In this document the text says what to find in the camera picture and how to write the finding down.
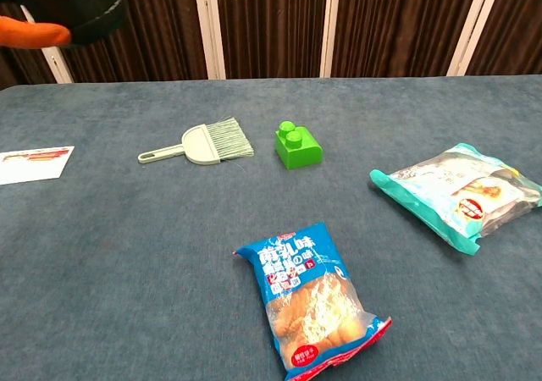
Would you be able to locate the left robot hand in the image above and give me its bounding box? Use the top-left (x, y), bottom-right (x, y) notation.
top-left (0, 15), bottom-right (72, 50)

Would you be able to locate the black round lid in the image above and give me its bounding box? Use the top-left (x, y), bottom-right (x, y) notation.
top-left (63, 0), bottom-right (128, 51)

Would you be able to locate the mint green hand brush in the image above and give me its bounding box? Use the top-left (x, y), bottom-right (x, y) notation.
top-left (137, 116), bottom-right (255, 165)

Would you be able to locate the white printed card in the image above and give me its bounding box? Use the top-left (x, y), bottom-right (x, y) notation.
top-left (0, 146), bottom-right (75, 186)

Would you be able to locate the green toy building block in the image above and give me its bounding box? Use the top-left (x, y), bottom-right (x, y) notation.
top-left (274, 120), bottom-right (324, 171)

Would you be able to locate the blue biscuit snack bag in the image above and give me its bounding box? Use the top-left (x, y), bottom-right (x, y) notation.
top-left (231, 222), bottom-right (393, 372)

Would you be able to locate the teal clear snack bag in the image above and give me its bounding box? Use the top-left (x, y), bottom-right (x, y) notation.
top-left (369, 142), bottom-right (542, 256)

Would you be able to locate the white screen frame post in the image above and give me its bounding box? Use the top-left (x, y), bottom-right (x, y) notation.
top-left (319, 0), bottom-right (342, 79)
top-left (446, 0), bottom-right (506, 77)
top-left (20, 6), bottom-right (74, 85)
top-left (192, 0), bottom-right (227, 80)

